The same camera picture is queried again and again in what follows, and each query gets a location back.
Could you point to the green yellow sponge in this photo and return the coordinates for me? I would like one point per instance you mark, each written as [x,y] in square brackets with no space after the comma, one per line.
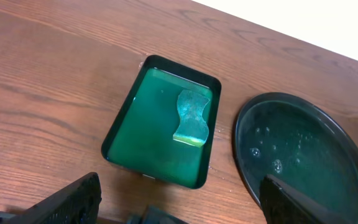
[192,129]

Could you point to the black round tray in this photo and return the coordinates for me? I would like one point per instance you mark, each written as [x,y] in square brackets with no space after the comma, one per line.
[295,141]

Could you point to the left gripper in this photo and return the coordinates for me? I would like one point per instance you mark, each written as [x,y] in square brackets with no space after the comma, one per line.
[79,203]

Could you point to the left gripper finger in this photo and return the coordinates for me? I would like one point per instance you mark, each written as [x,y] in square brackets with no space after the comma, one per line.
[282,203]

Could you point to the green rectangular tray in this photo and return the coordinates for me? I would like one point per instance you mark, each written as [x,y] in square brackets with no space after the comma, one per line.
[141,136]

